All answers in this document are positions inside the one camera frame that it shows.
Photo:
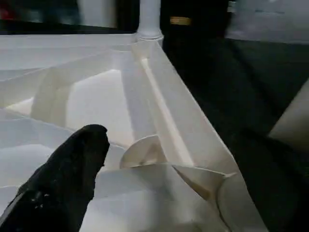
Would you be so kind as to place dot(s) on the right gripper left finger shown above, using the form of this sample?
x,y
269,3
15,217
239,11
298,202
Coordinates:
x,y
60,183

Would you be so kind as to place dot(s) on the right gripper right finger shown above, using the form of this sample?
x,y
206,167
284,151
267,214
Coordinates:
x,y
277,183

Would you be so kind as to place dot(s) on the white plastic table top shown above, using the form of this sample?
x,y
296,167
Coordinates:
x,y
96,84

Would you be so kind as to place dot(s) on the black cabinet gold label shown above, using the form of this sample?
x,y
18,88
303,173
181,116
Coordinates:
x,y
193,9

